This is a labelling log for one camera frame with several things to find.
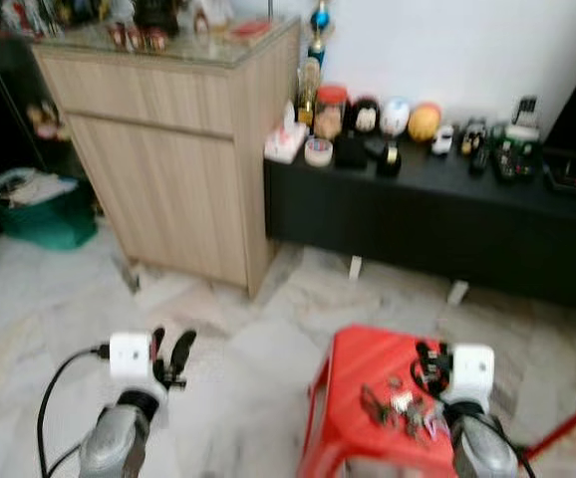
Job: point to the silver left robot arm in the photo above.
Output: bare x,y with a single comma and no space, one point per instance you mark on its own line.
117,443

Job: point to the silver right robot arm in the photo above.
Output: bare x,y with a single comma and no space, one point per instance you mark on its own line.
482,448

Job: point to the red plastic stool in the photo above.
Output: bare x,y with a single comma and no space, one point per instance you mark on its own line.
368,354

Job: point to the black low bench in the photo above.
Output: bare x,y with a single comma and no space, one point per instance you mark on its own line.
428,224

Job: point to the green storage basket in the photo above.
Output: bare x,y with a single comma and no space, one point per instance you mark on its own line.
49,224

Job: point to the light wooden cabinet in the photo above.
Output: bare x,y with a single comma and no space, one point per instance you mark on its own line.
168,159

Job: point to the black tape dispenser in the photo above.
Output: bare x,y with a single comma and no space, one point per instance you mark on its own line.
389,160

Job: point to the black remote control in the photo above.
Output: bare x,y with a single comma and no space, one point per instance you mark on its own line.
478,161

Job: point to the small white toy figure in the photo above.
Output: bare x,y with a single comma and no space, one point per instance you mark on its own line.
443,140

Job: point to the black box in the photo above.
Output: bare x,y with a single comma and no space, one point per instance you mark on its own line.
350,151

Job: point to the green remote holder basket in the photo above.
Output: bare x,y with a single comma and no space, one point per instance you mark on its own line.
517,154

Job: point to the black flat tray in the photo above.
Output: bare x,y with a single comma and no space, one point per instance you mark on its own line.
567,177

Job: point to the black and white toy figure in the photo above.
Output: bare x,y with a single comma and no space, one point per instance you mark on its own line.
473,136

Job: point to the pink tissue box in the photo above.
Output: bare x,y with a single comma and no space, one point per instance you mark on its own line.
285,147

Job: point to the white tape roll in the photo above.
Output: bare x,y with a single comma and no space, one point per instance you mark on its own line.
318,152

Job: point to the yellow round plush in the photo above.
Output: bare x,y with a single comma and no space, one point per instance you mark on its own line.
425,122

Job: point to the white round plush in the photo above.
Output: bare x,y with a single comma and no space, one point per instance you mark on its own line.
395,116

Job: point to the black mouse plush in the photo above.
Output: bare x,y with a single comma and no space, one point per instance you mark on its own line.
365,117

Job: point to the red lid jar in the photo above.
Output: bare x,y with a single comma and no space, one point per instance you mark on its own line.
332,112

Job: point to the small gold trophy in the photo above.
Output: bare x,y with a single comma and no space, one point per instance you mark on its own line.
310,95

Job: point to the red flat tray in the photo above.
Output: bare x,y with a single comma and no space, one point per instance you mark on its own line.
253,29

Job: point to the blue and gold trophy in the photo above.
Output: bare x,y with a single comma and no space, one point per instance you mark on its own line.
319,20

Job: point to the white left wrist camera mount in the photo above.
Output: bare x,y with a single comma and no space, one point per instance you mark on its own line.
132,357

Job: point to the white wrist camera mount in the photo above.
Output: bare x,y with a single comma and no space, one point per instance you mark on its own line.
132,357
472,370

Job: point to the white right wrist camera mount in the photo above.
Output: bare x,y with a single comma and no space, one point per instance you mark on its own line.
472,370

